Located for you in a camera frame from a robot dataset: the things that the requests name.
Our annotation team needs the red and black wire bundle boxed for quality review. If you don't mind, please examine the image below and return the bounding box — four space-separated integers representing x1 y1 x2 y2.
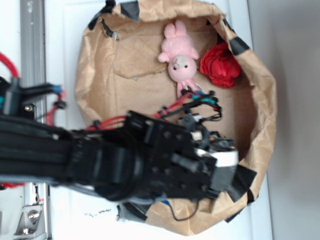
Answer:
82 88 223 132

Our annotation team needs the brown paper bag tray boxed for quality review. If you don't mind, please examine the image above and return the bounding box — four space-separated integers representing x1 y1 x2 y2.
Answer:
74 0 277 236

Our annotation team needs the metal corner bracket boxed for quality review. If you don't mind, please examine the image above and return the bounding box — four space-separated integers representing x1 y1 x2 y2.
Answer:
13 205 46 240

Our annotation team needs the pink plush bunny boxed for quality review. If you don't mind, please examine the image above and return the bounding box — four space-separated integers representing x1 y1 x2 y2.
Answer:
157 20 200 98

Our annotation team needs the red cable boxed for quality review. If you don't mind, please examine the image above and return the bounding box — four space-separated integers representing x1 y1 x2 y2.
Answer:
0 51 20 78

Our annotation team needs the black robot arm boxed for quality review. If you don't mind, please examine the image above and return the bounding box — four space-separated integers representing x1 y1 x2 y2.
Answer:
0 77 239 202

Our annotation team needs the red crumpled paper ball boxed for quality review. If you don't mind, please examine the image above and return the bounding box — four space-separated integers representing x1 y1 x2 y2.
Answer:
199 42 242 89

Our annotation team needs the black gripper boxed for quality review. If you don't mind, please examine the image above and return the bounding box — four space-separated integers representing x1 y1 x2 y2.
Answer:
124 111 239 200

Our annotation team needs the aluminium rail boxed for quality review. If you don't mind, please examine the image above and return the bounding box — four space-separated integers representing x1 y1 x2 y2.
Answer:
20 0 52 240

